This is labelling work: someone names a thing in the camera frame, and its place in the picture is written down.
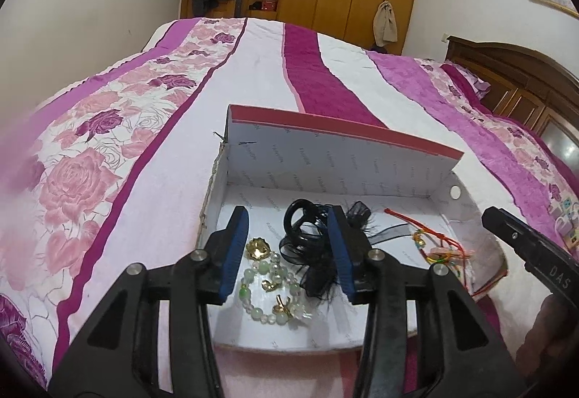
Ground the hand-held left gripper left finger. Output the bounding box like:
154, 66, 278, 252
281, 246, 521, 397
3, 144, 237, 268
47, 206, 250, 398

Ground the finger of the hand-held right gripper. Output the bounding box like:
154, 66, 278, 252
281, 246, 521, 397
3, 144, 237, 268
482, 207, 579, 304

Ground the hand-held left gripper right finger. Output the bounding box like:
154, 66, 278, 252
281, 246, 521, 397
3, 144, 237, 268
328, 205, 528, 398

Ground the black bow hair tie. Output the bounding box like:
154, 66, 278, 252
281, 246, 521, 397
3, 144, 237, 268
278, 199, 410, 301

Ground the green bead bracelet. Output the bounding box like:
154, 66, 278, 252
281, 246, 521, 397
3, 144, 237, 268
239, 251, 315, 329

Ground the red cord bracelet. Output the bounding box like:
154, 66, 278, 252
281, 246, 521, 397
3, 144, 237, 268
384, 207, 508, 297

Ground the pink cardboard box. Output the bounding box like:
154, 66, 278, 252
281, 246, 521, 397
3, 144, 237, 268
199, 104, 508, 353

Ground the pink flower hairpin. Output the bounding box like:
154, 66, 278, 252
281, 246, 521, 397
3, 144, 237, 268
411, 233, 476, 267

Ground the person's right hand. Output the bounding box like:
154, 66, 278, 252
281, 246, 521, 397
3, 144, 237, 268
516, 293, 579, 381

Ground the white printed mug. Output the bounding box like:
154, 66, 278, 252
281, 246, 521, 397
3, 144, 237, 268
549, 194, 579, 250

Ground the floral purple bedspread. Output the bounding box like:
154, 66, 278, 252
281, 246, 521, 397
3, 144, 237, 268
0, 17, 579, 398

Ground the wooden headboard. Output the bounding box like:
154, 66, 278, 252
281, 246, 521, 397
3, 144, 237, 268
445, 35, 579, 166

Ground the purple pillow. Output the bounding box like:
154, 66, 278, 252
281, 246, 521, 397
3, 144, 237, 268
441, 61, 491, 99

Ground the beige hanging cloth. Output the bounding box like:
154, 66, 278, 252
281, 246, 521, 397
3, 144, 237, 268
373, 0, 398, 47

